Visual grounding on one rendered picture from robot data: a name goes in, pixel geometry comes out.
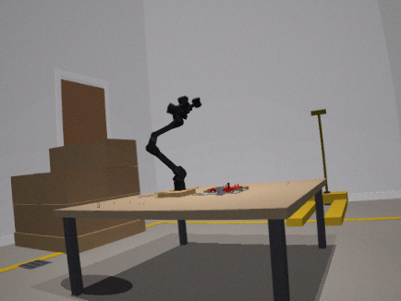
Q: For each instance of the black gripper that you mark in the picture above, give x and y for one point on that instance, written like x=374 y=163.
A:
x=186 y=107

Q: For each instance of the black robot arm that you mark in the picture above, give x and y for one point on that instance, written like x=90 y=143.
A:
x=151 y=148

